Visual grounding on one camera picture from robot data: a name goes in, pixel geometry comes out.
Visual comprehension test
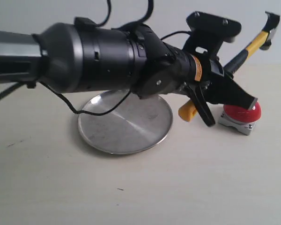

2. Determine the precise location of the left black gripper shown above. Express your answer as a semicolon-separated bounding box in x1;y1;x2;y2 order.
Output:
173;50;258;127

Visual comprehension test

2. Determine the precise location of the yellow black claw hammer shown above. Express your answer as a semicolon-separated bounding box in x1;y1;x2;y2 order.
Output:
178;12;280;121

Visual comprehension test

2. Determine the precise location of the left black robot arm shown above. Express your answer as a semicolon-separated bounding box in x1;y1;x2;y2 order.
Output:
0;17;257;127

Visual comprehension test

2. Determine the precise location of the red dome push button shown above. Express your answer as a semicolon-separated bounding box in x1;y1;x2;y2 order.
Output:
218;102;261;135

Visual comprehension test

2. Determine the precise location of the round stainless steel plate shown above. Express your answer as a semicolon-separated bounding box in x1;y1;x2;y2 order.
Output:
78;94;173;155

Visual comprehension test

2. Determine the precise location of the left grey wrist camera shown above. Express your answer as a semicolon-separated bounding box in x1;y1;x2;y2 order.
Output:
183;11;242;59

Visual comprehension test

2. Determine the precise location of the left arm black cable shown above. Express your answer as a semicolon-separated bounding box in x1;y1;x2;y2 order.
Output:
0;0;192;117

